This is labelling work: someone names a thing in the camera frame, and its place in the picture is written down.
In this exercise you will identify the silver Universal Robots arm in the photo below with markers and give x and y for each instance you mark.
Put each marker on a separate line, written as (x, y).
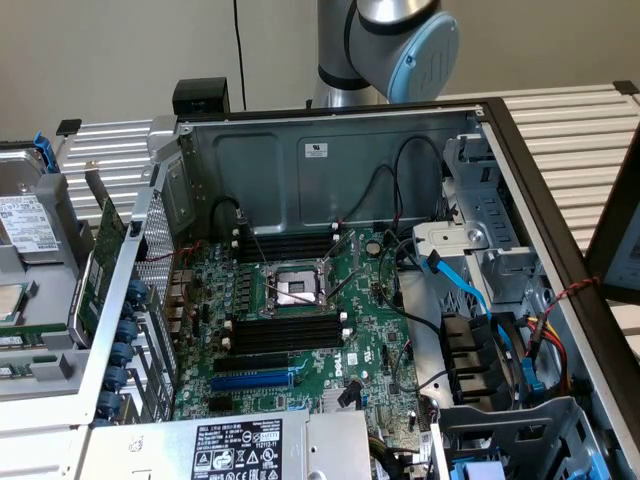
(370, 30)

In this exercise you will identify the black RAM slot white clips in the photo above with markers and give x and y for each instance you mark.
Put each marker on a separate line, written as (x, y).
(290, 237)
(290, 331)
(290, 348)
(290, 251)

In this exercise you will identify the CPU socket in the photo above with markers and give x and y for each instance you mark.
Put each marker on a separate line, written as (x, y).
(300, 280)

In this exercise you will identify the round coin battery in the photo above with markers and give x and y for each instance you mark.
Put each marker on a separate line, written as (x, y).
(373, 246)

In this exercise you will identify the silver locking lever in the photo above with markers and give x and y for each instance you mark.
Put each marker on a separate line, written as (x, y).
(256, 240)
(292, 293)

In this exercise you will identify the white case sticker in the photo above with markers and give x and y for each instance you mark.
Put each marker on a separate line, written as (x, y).
(313, 150)

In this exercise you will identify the open metal PC case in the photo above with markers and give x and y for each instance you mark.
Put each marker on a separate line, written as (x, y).
(260, 170)

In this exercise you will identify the green Dell motherboard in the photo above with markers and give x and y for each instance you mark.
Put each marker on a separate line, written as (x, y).
(370, 320)

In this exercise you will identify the long black expansion slot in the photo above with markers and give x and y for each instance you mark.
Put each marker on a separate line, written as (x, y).
(250, 363)

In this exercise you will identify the blue expansion slot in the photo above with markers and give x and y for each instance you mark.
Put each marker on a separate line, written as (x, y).
(250, 383)

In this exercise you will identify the silver chipset heatsink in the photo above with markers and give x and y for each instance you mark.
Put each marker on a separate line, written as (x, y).
(335, 400)

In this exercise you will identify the black fan shroud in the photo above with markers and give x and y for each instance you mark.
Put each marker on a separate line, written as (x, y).
(465, 345)

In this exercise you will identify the silver disk bay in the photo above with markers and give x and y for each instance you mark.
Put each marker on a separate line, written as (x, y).
(500, 215)

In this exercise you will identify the black box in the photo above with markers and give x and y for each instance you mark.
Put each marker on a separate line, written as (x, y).
(200, 95)

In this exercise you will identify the blue card latch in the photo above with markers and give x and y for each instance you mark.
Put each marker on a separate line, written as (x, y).
(117, 377)
(109, 404)
(136, 290)
(127, 331)
(121, 353)

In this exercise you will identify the short black expansion slot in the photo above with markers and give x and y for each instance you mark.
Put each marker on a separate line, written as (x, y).
(222, 405)

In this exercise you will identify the green graphics card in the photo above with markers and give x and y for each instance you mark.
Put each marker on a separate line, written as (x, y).
(107, 225)

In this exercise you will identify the blue plastic clip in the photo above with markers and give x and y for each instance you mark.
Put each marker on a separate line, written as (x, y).
(532, 385)

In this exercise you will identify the silver power supply with label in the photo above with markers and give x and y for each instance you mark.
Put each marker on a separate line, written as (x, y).
(150, 450)

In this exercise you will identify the black table end cap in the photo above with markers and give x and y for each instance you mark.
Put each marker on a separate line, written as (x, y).
(69, 127)
(626, 87)

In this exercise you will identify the grey drive cage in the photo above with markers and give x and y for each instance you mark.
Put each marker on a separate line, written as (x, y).
(525, 430)

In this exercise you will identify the blue disk carrier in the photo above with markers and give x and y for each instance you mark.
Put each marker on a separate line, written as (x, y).
(45, 150)

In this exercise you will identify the dark framed grey panel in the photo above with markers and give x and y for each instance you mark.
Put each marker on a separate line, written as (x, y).
(620, 250)

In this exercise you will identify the silver hard disk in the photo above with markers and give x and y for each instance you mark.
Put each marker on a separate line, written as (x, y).
(20, 175)

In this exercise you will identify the silver CPU chip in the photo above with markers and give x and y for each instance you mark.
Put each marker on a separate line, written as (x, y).
(10, 300)

